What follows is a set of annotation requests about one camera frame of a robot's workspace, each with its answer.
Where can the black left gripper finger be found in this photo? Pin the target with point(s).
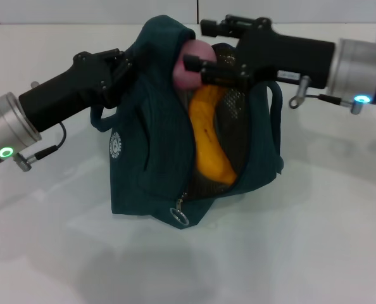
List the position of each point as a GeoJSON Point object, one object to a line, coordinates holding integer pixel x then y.
{"type": "Point", "coordinates": [116, 82]}
{"type": "Point", "coordinates": [118, 58]}

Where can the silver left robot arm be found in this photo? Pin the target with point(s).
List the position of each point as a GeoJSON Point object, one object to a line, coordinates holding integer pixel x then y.
{"type": "Point", "coordinates": [7, 130]}

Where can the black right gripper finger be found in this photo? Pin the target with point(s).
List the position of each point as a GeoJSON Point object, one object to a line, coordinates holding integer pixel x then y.
{"type": "Point", "coordinates": [223, 76]}
{"type": "Point", "coordinates": [226, 27]}

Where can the pink peach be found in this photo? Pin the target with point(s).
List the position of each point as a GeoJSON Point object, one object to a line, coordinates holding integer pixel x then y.
{"type": "Point", "coordinates": [197, 50]}

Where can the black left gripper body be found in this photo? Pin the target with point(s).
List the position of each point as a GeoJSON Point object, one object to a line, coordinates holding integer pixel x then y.
{"type": "Point", "coordinates": [77, 88]}

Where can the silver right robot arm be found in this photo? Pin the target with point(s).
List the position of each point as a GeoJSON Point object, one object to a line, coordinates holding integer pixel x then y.
{"type": "Point", "coordinates": [355, 63]}

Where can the yellow banana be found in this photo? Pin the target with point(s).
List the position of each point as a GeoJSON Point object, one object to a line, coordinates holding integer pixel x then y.
{"type": "Point", "coordinates": [210, 142]}

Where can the dark teal fabric bag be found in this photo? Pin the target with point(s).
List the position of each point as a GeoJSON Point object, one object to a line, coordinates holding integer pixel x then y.
{"type": "Point", "coordinates": [153, 142]}

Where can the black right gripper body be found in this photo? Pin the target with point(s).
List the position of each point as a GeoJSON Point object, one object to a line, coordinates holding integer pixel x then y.
{"type": "Point", "coordinates": [286, 57]}

